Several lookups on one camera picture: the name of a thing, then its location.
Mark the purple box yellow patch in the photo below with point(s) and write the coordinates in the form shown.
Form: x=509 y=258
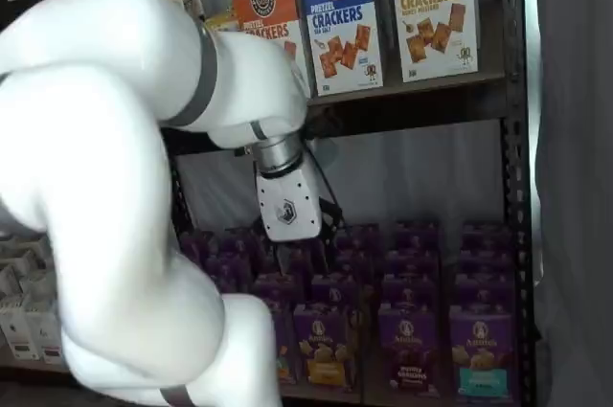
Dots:
x=335 y=289
x=325 y=345

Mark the small white carton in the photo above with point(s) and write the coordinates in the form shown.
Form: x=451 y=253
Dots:
x=24 y=335
x=24 y=258
x=50 y=337

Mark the purple box teal patch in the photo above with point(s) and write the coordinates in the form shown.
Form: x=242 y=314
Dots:
x=483 y=354

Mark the purple box brown patch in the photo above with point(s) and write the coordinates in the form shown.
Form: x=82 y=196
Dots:
x=409 y=292
x=407 y=345

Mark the dark metal shelf rack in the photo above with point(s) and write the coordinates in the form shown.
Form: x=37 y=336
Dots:
x=517 y=187

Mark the purple box green patch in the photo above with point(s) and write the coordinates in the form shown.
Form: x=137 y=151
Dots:
x=285 y=349

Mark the white crackers box right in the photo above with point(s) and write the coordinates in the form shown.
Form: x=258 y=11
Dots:
x=431 y=19

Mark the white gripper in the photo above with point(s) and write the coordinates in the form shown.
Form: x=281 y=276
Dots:
x=287 y=206

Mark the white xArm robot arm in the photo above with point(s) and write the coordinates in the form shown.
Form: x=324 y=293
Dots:
x=120 y=187

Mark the blue pretzel crackers box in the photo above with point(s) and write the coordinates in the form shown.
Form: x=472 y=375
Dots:
x=345 y=19

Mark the purple Annie's snack box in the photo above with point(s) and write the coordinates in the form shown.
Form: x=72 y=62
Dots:
x=234 y=273
x=416 y=234
x=356 y=261
x=483 y=292
x=486 y=234
x=364 y=237
x=486 y=263
x=275 y=289
x=198 y=251
x=412 y=263
x=242 y=241

